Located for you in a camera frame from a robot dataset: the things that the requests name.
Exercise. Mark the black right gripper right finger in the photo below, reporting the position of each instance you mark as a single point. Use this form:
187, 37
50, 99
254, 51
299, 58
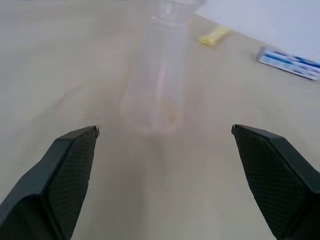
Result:
275, 180

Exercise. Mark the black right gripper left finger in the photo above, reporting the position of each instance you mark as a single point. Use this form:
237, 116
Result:
53, 180

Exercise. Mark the clear plastic bottle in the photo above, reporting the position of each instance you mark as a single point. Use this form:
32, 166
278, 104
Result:
157, 67

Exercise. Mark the blue and white box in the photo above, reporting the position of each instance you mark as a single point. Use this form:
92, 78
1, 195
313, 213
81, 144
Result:
290, 62

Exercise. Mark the yellow packet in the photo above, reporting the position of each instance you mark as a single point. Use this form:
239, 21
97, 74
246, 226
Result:
213, 36

